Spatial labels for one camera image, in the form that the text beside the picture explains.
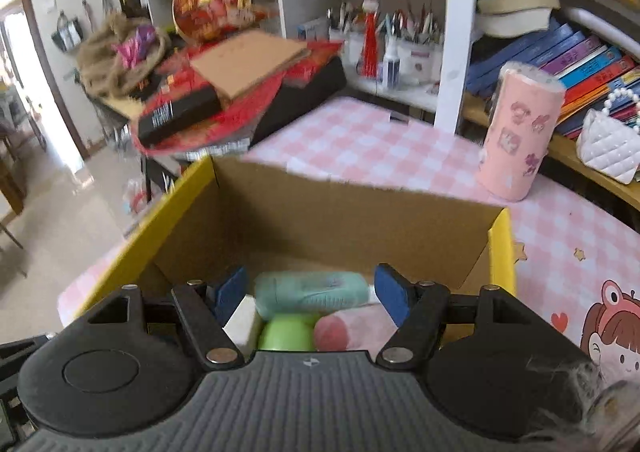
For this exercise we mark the yellow cardboard box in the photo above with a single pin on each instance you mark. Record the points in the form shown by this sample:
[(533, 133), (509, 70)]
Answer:
[(325, 212)]

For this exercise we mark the pink and white plush toy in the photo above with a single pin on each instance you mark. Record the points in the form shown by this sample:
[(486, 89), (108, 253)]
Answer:
[(350, 329)]

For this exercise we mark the grey tube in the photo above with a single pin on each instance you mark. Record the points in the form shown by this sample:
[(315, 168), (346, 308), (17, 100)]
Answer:
[(600, 20)]

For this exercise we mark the wooden bookshelf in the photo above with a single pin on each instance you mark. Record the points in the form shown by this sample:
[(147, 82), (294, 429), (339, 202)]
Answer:
[(575, 157)]

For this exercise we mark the large black box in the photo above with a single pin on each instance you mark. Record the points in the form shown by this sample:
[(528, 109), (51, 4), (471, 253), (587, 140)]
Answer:
[(305, 97)]

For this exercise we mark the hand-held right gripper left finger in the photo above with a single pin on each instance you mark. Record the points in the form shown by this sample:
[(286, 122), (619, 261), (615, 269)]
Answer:
[(230, 294)]

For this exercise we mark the pink printed canister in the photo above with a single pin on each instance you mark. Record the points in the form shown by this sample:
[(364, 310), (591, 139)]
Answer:
[(520, 132)]

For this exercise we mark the long black box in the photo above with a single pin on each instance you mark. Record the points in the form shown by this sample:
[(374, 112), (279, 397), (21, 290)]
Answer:
[(175, 115)]

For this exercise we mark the row of colourful books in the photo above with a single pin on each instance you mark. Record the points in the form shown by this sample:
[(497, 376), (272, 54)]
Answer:
[(575, 62)]

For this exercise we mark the pen holders with pens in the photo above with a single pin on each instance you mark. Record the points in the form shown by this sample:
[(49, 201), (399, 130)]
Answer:
[(415, 42)]

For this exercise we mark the pink and purple foil packet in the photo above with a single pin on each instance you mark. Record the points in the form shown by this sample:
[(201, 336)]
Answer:
[(132, 47)]

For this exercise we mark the white glue bottle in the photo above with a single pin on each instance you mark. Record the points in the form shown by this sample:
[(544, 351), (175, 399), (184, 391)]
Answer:
[(391, 63)]

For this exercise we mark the red tassel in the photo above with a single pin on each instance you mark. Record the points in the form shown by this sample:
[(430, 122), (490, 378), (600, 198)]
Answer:
[(370, 42)]

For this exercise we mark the white shelf unit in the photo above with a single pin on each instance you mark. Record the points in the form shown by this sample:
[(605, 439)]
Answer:
[(455, 32)]

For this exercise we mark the green plastic toy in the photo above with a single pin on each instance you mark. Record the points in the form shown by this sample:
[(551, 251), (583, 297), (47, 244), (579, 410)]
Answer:
[(287, 334)]

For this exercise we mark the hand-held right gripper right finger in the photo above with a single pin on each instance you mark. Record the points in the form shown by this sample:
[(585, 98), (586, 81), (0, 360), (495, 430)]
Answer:
[(392, 294)]

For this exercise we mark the stack of cream books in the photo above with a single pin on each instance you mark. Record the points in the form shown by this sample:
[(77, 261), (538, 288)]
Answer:
[(515, 12)]

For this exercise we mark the brown cardboard sheet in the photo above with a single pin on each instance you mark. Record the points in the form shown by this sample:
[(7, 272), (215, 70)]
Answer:
[(250, 62)]

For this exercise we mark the white rectangular block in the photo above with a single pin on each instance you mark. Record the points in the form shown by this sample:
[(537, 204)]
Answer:
[(242, 324)]

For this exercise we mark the white quilted handbag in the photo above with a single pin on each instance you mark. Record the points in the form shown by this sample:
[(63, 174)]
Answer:
[(607, 147)]

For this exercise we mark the pile of red papers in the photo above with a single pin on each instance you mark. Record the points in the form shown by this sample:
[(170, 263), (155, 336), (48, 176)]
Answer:
[(235, 120)]

